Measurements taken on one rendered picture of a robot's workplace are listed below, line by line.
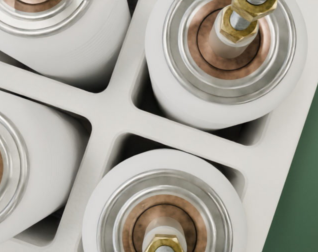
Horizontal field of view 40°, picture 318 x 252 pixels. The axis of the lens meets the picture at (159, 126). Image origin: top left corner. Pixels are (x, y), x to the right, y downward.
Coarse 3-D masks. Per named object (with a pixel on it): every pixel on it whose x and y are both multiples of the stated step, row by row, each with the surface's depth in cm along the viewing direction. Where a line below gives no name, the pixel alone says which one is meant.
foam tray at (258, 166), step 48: (144, 0) 32; (144, 48) 32; (48, 96) 32; (96, 96) 32; (144, 96) 43; (288, 96) 32; (96, 144) 32; (144, 144) 43; (192, 144) 32; (240, 144) 32; (288, 144) 32; (240, 192) 32; (48, 240) 34
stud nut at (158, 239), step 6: (156, 234) 21; (162, 234) 21; (168, 234) 21; (150, 240) 21; (156, 240) 20; (162, 240) 20; (168, 240) 20; (174, 240) 20; (150, 246) 20; (156, 246) 20; (174, 246) 20; (180, 246) 20
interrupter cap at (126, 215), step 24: (168, 168) 25; (120, 192) 24; (144, 192) 24; (168, 192) 24; (192, 192) 24; (120, 216) 24; (144, 216) 25; (168, 216) 25; (192, 216) 24; (216, 216) 24; (96, 240) 24; (120, 240) 24; (192, 240) 25; (216, 240) 24
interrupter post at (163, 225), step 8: (152, 224) 23; (160, 224) 22; (168, 224) 22; (176, 224) 23; (152, 232) 22; (160, 232) 22; (168, 232) 22; (176, 232) 22; (144, 240) 22; (184, 240) 22; (144, 248) 22; (184, 248) 22
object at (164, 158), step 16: (128, 160) 25; (144, 160) 25; (160, 160) 25; (176, 160) 25; (192, 160) 25; (112, 176) 25; (128, 176) 25; (208, 176) 25; (224, 176) 25; (96, 192) 25; (224, 192) 25; (96, 208) 25; (240, 208) 25; (96, 224) 25; (240, 224) 25; (240, 240) 25
